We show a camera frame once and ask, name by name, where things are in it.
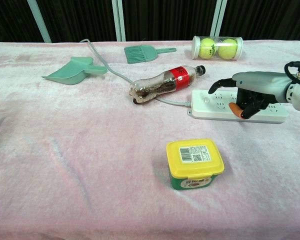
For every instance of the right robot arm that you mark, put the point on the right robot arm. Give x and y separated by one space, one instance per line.
299 94

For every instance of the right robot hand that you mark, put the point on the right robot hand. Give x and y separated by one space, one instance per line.
260 82

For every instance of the cola bottle with red label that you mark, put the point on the cola bottle with red label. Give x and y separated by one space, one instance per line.
165 81

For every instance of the teal hand brush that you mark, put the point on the teal hand brush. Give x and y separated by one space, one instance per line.
142 53

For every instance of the green tub with yellow lid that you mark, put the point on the green tub with yellow lid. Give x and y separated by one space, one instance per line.
193 162

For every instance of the pink fluffy table cloth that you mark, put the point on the pink fluffy table cloth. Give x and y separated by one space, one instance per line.
90 150

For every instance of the teal plastic dustpan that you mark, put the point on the teal plastic dustpan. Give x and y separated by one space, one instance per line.
72 71

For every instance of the yellow tennis ball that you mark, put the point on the yellow tennis ball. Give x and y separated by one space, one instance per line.
228 48
207 48

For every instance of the clear tennis ball tube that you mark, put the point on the clear tennis ball tube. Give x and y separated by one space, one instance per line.
216 47

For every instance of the white power strip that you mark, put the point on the white power strip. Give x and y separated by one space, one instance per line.
215 103

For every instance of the white screen frame post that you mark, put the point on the white screen frame post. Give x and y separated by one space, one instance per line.
218 17
38 20
119 20

